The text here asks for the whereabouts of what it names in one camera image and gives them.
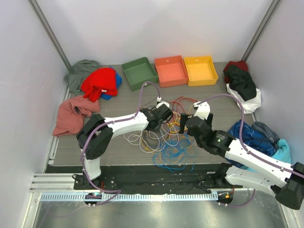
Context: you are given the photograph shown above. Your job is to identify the orange plastic bin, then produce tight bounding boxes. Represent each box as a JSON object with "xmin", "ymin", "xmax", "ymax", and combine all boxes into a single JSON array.
[{"xmin": 154, "ymin": 55, "xmax": 188, "ymax": 88}]

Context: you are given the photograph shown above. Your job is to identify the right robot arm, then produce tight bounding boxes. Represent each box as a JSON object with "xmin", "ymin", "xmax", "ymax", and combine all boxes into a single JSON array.
[{"xmin": 179, "ymin": 113, "xmax": 304, "ymax": 210}]

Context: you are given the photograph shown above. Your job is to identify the right aluminium frame post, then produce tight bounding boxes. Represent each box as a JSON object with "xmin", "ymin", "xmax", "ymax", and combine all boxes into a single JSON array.
[{"xmin": 241, "ymin": 0, "xmax": 282, "ymax": 62}]

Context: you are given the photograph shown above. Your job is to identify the blue plaid shirt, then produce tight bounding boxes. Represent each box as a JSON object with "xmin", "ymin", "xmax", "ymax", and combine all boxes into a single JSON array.
[{"xmin": 226, "ymin": 120, "xmax": 277, "ymax": 170}]

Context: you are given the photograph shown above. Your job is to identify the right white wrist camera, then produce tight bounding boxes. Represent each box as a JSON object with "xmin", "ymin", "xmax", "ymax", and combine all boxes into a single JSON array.
[{"xmin": 193, "ymin": 101, "xmax": 210, "ymax": 120}]

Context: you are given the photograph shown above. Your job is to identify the cyan cloth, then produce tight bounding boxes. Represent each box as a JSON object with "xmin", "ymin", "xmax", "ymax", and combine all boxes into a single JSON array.
[{"xmin": 245, "ymin": 138, "xmax": 291, "ymax": 163}]

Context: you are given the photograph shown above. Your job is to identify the slotted cable duct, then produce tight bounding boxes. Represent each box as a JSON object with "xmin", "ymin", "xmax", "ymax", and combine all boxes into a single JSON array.
[{"xmin": 40, "ymin": 191, "xmax": 218, "ymax": 202}]

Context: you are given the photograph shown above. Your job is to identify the red cable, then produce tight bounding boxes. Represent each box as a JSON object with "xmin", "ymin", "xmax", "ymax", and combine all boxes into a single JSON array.
[{"xmin": 166, "ymin": 95, "xmax": 202, "ymax": 124}]

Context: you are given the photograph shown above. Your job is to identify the yellow cable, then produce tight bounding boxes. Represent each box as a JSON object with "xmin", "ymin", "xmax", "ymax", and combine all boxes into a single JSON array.
[{"xmin": 161, "ymin": 111, "xmax": 190, "ymax": 136}]

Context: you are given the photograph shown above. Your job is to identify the green plastic bin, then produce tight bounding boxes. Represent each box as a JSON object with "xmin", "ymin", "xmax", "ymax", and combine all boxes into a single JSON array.
[{"xmin": 122, "ymin": 57, "xmax": 159, "ymax": 92}]

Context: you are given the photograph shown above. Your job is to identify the left aluminium frame post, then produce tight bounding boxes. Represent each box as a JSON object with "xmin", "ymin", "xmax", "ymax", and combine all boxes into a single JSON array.
[{"xmin": 28, "ymin": 0, "xmax": 71, "ymax": 69}]

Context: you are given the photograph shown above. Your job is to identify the black cloth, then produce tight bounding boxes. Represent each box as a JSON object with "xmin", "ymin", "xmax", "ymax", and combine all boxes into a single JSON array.
[{"xmin": 224, "ymin": 65, "xmax": 257, "ymax": 101}]

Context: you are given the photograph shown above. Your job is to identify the yellow plastic bin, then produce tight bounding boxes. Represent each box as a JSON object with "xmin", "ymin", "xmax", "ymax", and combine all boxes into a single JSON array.
[{"xmin": 183, "ymin": 56, "xmax": 219, "ymax": 86}]

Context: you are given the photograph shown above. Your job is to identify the pink cloth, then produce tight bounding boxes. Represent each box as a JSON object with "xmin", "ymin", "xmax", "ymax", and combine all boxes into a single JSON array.
[{"xmin": 52, "ymin": 95, "xmax": 100, "ymax": 137}]

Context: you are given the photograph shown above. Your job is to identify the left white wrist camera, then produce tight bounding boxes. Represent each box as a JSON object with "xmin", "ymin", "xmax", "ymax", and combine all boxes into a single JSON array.
[{"xmin": 156, "ymin": 101, "xmax": 170, "ymax": 110}]

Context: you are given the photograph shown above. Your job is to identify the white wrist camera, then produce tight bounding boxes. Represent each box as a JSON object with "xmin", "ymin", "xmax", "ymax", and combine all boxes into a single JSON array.
[
  {"xmin": 156, "ymin": 101, "xmax": 170, "ymax": 110},
  {"xmin": 193, "ymin": 101, "xmax": 210, "ymax": 120}
]

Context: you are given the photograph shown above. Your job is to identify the aluminium frame post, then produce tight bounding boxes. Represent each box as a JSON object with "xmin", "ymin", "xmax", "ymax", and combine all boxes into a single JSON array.
[
  {"xmin": 28, "ymin": 0, "xmax": 71, "ymax": 69},
  {"xmin": 241, "ymin": 0, "xmax": 282, "ymax": 62}
]

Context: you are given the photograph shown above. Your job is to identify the grey blue cloth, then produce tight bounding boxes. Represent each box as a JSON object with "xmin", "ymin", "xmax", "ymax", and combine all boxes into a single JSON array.
[{"xmin": 251, "ymin": 121, "xmax": 280, "ymax": 149}]

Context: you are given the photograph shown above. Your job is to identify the dark red cloth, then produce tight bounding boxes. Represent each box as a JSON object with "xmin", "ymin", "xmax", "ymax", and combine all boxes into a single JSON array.
[{"xmin": 223, "ymin": 60, "xmax": 248, "ymax": 76}]

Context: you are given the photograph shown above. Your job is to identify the aluminium rail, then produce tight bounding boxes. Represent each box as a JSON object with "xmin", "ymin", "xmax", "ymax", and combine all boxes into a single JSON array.
[{"xmin": 29, "ymin": 173, "xmax": 84, "ymax": 192}]

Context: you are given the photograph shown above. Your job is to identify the white cloth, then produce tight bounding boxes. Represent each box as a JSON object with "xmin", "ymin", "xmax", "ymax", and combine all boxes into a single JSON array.
[{"xmin": 226, "ymin": 84, "xmax": 262, "ymax": 114}]

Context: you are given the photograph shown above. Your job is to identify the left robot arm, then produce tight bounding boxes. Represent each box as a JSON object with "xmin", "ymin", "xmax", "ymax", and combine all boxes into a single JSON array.
[{"xmin": 76, "ymin": 102, "xmax": 173, "ymax": 190}]

